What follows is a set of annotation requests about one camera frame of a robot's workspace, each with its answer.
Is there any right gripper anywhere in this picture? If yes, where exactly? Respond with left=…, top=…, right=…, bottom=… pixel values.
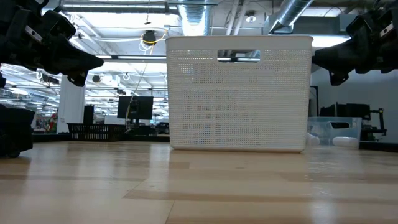
left=312, top=6, right=398, bottom=86

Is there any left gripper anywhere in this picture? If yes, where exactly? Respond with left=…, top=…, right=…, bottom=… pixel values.
left=0, top=0, right=105, bottom=87

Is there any white perforated plastic basket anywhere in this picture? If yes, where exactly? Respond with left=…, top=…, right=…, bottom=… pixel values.
left=165, top=35, right=314, bottom=153

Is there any clear plastic bin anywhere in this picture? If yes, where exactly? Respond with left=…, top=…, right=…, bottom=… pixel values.
left=307, top=116, right=363, bottom=149

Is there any white square pillar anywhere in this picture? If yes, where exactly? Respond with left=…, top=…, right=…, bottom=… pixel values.
left=56, top=74, right=86, bottom=134

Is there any black upright box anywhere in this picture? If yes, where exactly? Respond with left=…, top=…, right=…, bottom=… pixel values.
left=83, top=105, right=95, bottom=124

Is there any long ceiling light strip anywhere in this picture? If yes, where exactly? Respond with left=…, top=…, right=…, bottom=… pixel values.
left=93, top=53, right=315, bottom=63

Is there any black plastic crate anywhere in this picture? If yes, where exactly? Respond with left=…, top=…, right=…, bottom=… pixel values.
left=67, top=122, right=127, bottom=142

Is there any dark background monitor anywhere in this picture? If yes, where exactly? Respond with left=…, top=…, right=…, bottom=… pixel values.
left=117, top=95, right=154, bottom=125

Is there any black ceiling device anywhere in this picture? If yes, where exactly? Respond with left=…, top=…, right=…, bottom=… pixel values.
left=142, top=29, right=157, bottom=46

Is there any black aluminium table frame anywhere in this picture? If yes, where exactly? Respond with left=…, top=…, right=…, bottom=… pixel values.
left=30, top=133, right=398, bottom=153

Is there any slanted silver air duct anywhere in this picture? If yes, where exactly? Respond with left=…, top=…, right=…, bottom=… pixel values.
left=269, top=0, right=315, bottom=34

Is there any silver spiral air duct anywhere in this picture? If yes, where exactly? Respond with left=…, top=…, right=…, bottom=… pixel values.
left=178, top=0, right=213, bottom=37

